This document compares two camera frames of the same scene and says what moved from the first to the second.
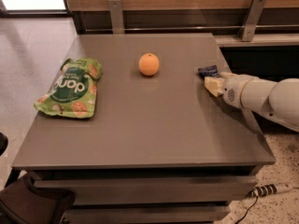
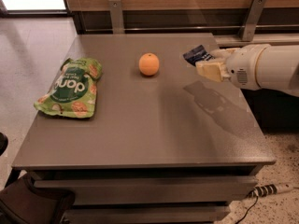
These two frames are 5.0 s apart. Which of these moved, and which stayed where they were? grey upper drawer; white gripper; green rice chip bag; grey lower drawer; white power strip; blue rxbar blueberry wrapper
Moved: blue rxbar blueberry wrapper; white gripper
Stayed: grey lower drawer; green rice chip bag; white power strip; grey upper drawer
